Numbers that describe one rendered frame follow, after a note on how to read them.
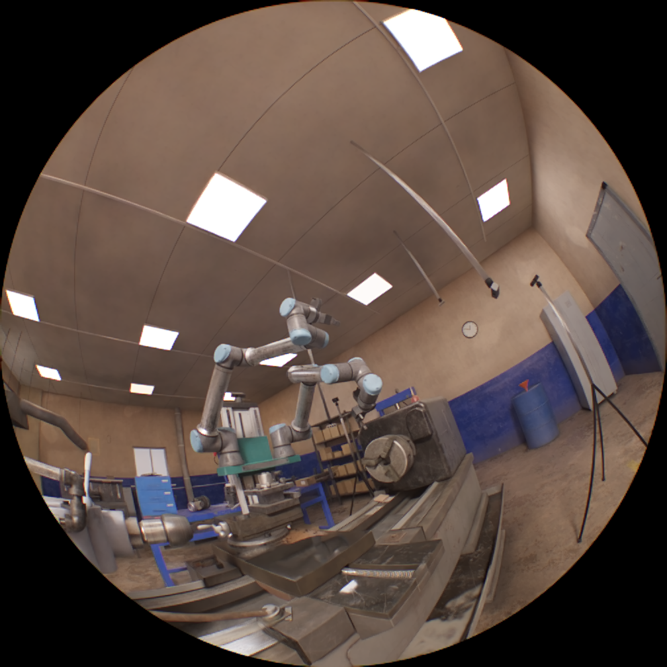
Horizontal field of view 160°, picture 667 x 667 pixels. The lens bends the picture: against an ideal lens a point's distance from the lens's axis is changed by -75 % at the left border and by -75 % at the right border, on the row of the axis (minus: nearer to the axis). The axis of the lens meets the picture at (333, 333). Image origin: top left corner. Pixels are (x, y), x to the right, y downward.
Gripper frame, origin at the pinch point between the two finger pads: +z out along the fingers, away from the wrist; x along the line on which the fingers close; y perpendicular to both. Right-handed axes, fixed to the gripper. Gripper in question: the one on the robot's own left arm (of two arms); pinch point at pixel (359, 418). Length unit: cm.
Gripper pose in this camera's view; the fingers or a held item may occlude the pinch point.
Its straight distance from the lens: 136.3
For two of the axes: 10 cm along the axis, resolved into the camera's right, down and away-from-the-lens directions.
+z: -1.0, 7.5, 6.5
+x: 8.5, -2.7, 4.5
